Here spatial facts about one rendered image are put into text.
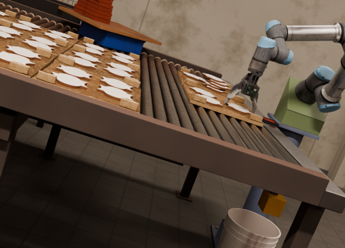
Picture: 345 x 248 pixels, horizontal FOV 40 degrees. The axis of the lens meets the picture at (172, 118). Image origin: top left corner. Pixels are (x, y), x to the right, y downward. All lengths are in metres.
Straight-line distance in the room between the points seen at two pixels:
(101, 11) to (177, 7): 2.54
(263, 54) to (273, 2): 3.48
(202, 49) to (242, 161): 4.16
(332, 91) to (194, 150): 1.35
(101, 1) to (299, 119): 1.39
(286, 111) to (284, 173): 1.34
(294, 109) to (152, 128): 1.56
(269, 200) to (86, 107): 0.95
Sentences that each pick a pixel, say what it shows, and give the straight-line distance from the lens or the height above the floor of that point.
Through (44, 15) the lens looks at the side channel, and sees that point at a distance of 3.44.
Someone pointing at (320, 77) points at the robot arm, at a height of 1.19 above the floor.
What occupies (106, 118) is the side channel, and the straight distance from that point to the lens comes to 1.41.
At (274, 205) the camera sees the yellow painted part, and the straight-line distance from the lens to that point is 2.06.
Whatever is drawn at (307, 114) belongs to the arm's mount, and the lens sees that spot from 2.89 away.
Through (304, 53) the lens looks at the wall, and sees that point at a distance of 5.76.
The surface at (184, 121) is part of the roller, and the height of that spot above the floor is 0.91.
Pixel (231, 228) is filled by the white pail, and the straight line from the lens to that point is 2.56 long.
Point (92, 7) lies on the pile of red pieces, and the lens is 3.11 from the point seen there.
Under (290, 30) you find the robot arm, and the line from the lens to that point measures 2.35.
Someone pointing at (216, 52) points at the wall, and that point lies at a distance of 5.59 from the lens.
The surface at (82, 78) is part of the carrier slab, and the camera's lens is 1.74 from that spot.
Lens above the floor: 1.28
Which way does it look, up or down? 12 degrees down
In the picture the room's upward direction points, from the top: 20 degrees clockwise
